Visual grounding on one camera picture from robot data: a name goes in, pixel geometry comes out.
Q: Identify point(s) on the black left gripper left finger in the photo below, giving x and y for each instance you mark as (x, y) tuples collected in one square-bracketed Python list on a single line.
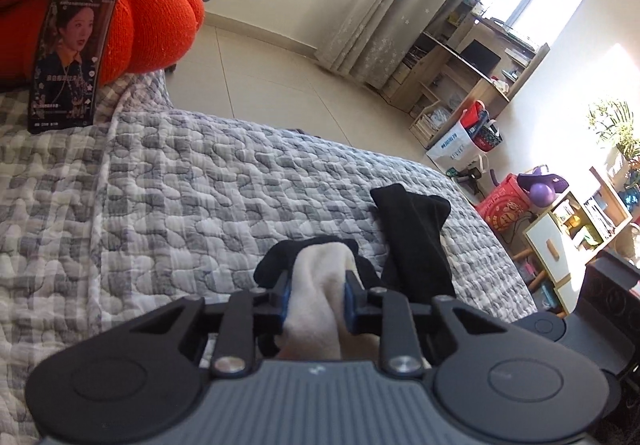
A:
[(249, 324)]

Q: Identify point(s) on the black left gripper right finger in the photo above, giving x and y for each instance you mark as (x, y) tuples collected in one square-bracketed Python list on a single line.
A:
[(393, 319)]

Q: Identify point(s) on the black garment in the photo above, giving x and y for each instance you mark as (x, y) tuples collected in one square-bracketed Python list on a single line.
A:
[(417, 265)]

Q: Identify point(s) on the white cream garment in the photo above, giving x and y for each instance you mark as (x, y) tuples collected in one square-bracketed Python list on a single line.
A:
[(314, 328)]

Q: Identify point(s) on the white paper shopping bag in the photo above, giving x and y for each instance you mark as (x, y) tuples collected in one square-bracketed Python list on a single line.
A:
[(467, 143)]

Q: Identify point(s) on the grey checked quilt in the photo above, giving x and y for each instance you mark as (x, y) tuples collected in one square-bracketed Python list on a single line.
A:
[(150, 203)]

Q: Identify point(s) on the white wooden cabinet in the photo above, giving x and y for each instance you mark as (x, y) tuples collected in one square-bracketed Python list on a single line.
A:
[(582, 221)]

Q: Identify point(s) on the purple ball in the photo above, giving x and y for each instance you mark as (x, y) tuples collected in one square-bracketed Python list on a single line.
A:
[(541, 194)]

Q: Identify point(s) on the wooden desk with shelves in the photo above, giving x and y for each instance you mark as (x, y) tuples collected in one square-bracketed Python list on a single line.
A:
[(434, 84)]

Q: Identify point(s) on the black monitor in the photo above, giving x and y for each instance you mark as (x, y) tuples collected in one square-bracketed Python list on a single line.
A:
[(480, 57)]

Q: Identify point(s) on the green potted plant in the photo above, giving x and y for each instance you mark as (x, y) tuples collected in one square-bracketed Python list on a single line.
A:
[(614, 121)]

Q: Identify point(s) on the black smartphone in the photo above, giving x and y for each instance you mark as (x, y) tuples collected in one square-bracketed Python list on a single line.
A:
[(68, 63)]

